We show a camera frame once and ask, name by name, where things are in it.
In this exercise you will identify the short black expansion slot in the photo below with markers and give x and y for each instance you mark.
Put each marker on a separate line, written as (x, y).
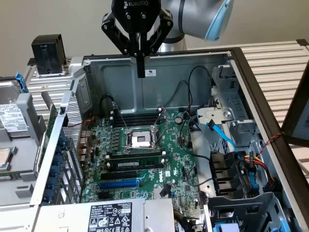
(103, 195)

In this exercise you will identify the silver hard disk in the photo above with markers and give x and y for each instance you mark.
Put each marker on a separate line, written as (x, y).
(12, 116)

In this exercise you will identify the black box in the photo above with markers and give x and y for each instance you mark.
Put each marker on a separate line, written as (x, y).
(47, 53)

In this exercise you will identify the coin cell battery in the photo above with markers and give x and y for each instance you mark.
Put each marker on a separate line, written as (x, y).
(178, 120)

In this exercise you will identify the green Dell motherboard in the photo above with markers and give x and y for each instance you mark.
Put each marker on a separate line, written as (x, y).
(173, 145)

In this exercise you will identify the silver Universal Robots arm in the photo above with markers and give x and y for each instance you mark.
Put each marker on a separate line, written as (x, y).
(193, 19)

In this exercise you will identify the white sticker label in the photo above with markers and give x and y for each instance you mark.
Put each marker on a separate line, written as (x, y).
(150, 72)

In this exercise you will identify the CPU socket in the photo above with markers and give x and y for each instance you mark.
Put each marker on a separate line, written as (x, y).
(141, 141)

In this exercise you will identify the long black expansion slot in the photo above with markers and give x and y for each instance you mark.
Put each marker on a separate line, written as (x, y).
(118, 176)

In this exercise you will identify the silver power supply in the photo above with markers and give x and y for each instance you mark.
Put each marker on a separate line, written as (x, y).
(72, 217)

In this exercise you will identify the grey hard drive tray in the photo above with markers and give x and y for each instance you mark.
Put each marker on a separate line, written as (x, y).
(26, 154)

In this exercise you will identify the pale blue plastic tab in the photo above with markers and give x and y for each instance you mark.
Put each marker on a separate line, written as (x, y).
(227, 228)

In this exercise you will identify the metal socket cover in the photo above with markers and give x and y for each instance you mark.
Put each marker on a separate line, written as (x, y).
(162, 118)

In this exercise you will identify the dark framed panel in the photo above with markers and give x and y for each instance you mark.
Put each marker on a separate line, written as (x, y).
(293, 116)

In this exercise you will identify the black table end cap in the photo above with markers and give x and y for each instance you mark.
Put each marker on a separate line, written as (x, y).
(303, 42)

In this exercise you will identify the open grey PC case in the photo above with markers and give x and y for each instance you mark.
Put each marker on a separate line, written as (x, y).
(169, 84)

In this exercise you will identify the black RAM slot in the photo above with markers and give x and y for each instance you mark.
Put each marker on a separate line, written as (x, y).
(140, 125)
(140, 119)
(135, 158)
(140, 122)
(135, 154)
(140, 115)

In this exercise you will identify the silver disk bay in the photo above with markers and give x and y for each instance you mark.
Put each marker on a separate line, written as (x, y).
(214, 114)

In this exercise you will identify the blue disk latch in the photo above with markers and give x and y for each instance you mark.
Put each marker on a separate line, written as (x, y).
(21, 81)

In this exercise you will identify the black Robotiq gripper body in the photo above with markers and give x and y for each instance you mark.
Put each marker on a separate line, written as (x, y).
(136, 14)

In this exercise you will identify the thin metal locking lever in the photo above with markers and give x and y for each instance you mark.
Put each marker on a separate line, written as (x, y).
(121, 119)
(137, 146)

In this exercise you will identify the black plastic fan shroud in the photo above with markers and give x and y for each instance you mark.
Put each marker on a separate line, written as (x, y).
(224, 174)

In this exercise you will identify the blue plastic clip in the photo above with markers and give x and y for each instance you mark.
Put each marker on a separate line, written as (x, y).
(253, 186)

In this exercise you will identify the blue card retention clip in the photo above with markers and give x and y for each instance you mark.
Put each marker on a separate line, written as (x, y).
(52, 183)
(64, 141)
(49, 195)
(59, 150)
(56, 171)
(59, 160)

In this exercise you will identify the CPU chip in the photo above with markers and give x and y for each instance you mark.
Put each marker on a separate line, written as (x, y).
(4, 157)

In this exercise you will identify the grey drive cage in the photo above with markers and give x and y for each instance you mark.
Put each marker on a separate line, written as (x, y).
(231, 205)

